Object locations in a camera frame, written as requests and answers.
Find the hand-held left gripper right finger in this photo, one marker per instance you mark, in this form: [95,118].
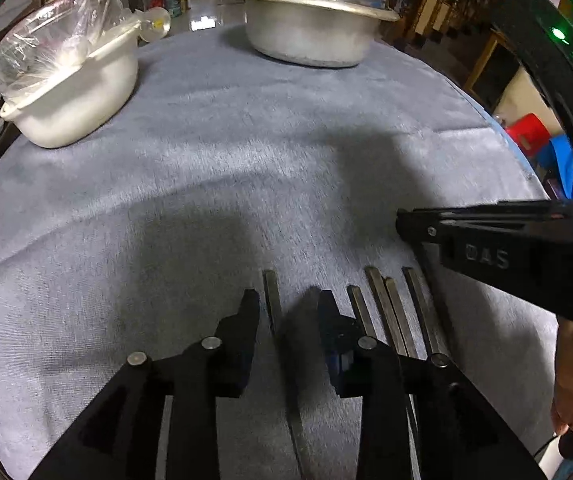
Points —
[334,360]

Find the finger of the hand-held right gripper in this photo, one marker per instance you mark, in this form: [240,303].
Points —
[466,220]

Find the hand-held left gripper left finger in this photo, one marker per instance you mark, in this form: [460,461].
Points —
[242,342]

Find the light blue cloth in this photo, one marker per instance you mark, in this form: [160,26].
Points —
[516,152]

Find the red plastic stool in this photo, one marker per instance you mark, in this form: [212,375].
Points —
[528,132]

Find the beige armchair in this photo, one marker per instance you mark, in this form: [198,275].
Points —
[526,95]

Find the grey cloth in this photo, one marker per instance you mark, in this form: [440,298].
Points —
[216,170]

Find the wooden staircase railing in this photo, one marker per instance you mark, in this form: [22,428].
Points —
[441,0]

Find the white pot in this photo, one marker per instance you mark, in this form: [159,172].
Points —
[81,105]

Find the blue water jug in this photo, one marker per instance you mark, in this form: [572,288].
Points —
[176,2]

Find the clear plastic bag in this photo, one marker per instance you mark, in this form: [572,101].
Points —
[46,40]

